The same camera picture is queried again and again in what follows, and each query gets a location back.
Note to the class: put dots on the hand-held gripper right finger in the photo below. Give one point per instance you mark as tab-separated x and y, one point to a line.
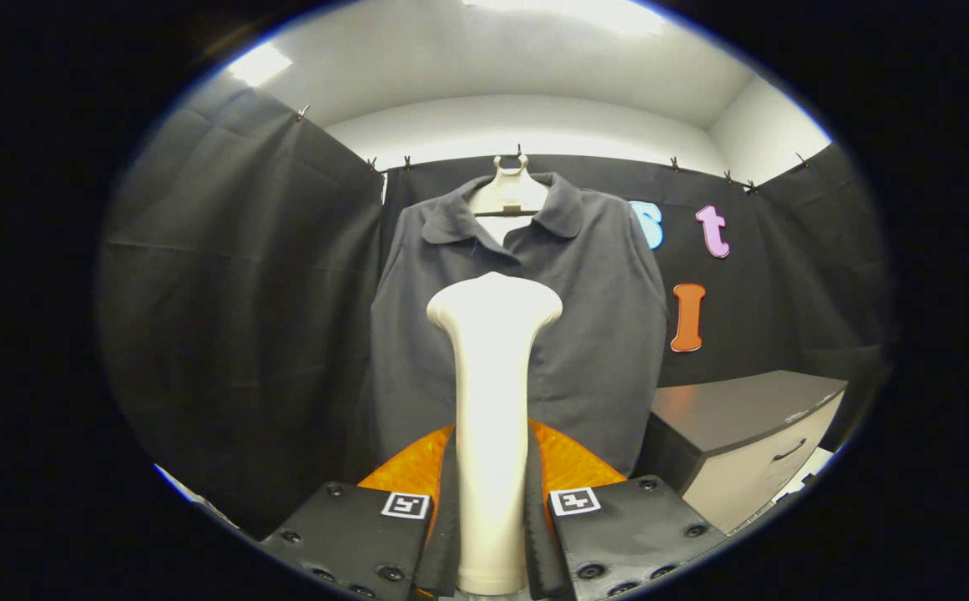
538	534

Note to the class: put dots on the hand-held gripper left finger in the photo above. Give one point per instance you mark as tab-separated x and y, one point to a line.
442	534

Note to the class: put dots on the white garment steamer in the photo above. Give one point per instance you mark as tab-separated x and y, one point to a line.
492	401

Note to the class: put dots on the dark grey button shirt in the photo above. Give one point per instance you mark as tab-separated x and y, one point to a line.
601	334

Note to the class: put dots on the cream clothes hanger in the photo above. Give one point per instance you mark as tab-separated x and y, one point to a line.
507	194

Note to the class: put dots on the grey-topped white drawer cabinet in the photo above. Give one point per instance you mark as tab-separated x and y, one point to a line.
743	409

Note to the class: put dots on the black backdrop cloth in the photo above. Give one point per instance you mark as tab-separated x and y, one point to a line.
242	334

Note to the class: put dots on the white sheet with black squares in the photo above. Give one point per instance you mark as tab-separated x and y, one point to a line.
814	463

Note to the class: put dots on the row of black clips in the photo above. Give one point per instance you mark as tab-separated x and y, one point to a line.
674	163

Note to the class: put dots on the ceiling strip light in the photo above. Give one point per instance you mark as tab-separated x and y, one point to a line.
259	63

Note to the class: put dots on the ceiling light panel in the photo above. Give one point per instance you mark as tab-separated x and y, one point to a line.
567	12

